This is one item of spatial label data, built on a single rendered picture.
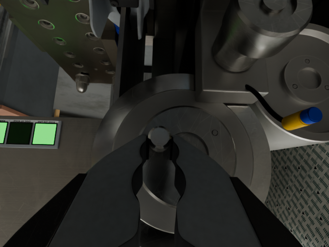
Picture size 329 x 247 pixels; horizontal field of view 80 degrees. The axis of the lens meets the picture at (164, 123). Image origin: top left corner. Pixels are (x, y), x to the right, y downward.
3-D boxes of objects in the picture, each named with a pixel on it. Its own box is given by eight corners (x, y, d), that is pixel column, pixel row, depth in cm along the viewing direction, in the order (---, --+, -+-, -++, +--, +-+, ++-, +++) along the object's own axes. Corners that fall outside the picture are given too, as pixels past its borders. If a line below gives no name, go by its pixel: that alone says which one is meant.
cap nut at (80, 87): (87, 73, 51) (85, 90, 50) (92, 80, 54) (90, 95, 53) (73, 73, 50) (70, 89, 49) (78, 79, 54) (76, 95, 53)
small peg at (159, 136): (166, 152, 11) (143, 142, 11) (164, 155, 14) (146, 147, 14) (175, 131, 12) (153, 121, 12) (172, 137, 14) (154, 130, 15)
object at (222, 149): (217, 229, 13) (115, 183, 14) (209, 221, 15) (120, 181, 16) (251, 128, 15) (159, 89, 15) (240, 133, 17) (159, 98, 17)
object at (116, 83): (130, -53, 22) (118, 105, 18) (144, 59, 45) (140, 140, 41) (126, -53, 22) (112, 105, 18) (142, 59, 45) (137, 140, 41)
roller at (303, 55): (361, 24, 20) (388, 144, 17) (247, 104, 45) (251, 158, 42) (242, 18, 19) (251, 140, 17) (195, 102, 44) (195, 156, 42)
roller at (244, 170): (248, 90, 17) (260, 235, 15) (195, 136, 43) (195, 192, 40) (116, 86, 17) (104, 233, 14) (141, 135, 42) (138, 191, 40)
